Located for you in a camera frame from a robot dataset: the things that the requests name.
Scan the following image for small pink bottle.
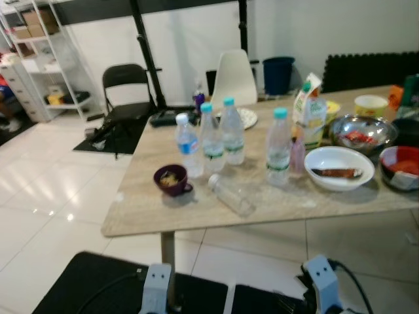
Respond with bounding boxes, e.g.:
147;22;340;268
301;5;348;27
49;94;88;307
291;134;306;177

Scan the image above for purple cup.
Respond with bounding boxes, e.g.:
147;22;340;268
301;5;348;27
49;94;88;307
154;164;194;198

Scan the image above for black foam mat panel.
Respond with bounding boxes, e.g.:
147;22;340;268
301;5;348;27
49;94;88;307
321;52;419;93

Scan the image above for yellow cup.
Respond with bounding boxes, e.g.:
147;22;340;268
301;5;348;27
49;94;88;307
354;95;389;119

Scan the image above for white patterned plate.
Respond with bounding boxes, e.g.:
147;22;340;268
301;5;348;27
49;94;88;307
216;108;259;130

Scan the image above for red paper bowl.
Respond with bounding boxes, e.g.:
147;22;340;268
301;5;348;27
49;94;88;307
379;146;419;192

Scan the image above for slanted black pole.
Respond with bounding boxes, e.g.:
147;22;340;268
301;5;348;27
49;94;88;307
129;0;168;110

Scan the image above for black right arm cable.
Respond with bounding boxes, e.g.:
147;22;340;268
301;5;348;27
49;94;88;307
327;260;374;314

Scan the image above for red food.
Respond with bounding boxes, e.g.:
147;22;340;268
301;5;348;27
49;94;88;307
344;131;378;144

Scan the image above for dark blue bin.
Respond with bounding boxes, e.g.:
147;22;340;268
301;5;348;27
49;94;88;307
263;56;296;97

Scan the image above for white shelving rack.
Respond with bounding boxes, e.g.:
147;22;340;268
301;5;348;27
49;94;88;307
0;0;94;123

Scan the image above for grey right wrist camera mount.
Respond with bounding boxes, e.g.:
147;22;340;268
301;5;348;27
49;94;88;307
303;255;342;314

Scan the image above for light wooden table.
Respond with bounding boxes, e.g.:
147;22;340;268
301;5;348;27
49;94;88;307
101;84;419;308

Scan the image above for flat black device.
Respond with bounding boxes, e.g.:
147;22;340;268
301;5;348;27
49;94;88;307
149;110;198;128

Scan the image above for dark green snack bag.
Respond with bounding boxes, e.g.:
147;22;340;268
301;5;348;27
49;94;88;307
401;74;419;109

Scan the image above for small purple bottle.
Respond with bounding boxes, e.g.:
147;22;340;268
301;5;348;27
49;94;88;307
193;82;206;113

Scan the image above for black folding chair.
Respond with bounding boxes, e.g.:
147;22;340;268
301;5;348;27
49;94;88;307
92;63;158;146

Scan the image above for water bottle blue label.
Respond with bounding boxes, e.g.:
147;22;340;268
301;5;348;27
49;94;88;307
175;113;204;179

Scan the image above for clear bottle wide white cap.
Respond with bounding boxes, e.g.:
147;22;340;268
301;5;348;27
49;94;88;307
208;174;257;218

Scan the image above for brown sausage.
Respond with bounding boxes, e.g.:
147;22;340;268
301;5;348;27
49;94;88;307
313;168;363;179

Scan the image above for white green juice carton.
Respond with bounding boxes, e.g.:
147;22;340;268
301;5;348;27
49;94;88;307
293;73;328;150

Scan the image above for orange packet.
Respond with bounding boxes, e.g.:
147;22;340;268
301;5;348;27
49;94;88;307
388;85;404;111

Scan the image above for small yellow bowl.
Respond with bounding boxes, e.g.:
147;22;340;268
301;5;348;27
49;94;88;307
325;100;342;122

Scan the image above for steel bowl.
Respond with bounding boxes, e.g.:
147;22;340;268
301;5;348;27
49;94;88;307
328;115;399;155

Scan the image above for black bowl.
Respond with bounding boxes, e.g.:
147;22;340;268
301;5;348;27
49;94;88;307
393;118;419;148

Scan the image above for teal cap water bottle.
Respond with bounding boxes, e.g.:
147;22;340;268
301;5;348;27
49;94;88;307
219;97;246;166
198;103;226;173
266;108;293;186

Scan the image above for white plastic chair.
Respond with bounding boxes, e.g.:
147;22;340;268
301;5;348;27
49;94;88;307
211;50;259;107

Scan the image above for white bowl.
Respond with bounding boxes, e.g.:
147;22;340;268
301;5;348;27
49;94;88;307
304;146;376;192

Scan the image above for cardboard box on shelf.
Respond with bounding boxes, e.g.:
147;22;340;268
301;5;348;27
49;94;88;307
13;9;60;38

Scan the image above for upright black pole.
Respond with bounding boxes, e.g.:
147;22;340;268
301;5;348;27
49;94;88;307
238;0;250;54

